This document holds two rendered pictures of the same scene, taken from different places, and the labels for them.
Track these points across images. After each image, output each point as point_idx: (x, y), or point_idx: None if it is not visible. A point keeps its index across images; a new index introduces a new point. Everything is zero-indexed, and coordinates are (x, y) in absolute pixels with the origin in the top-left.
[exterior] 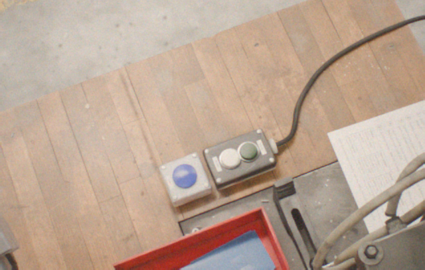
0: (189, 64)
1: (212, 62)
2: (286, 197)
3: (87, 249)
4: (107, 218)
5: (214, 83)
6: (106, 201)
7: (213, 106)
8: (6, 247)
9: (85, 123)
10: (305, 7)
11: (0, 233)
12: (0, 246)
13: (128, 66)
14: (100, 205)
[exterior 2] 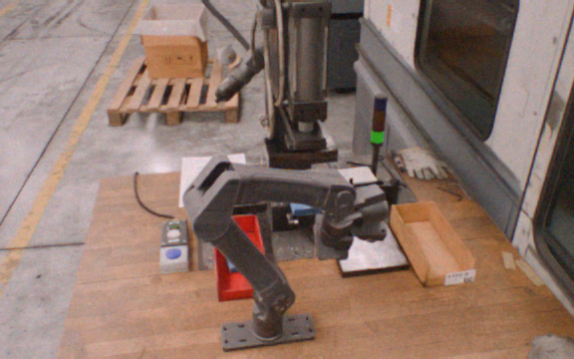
0: (98, 251)
1: (104, 242)
2: None
3: (195, 316)
4: (178, 302)
5: (119, 243)
6: (166, 302)
7: (133, 245)
8: (225, 155)
9: (103, 306)
10: (99, 203)
11: (215, 155)
12: (223, 156)
13: (76, 279)
14: (167, 305)
